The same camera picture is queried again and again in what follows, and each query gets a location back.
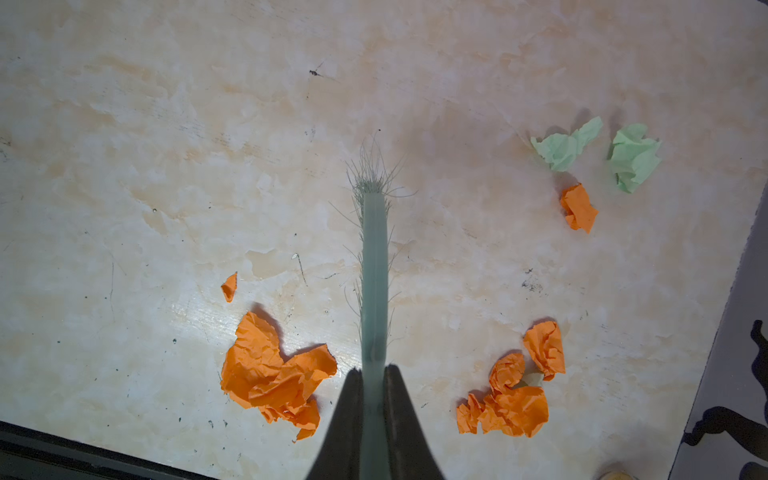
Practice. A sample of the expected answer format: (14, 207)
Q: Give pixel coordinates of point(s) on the tiny orange scrap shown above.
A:
(229, 287)

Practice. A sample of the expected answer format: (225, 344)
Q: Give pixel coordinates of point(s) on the black base frame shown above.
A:
(32, 454)

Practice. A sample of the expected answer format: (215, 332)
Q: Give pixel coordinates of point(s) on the pale green scrap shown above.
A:
(559, 151)

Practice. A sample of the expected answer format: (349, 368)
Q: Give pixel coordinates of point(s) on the large orange paper scrap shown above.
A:
(255, 375)

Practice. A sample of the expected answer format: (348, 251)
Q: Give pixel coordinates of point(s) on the green hand brush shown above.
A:
(371, 180)

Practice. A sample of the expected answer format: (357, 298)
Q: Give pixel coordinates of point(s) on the green scrap right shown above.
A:
(633, 156)

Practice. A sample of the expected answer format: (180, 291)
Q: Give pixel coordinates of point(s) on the orange scrap near right arm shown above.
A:
(513, 406)

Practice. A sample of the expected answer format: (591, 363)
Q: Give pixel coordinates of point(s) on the small orange scrap right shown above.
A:
(579, 212)

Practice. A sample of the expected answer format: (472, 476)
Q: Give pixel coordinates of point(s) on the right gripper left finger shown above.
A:
(339, 455)

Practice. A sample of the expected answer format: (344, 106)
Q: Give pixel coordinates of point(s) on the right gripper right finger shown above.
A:
(409, 455)

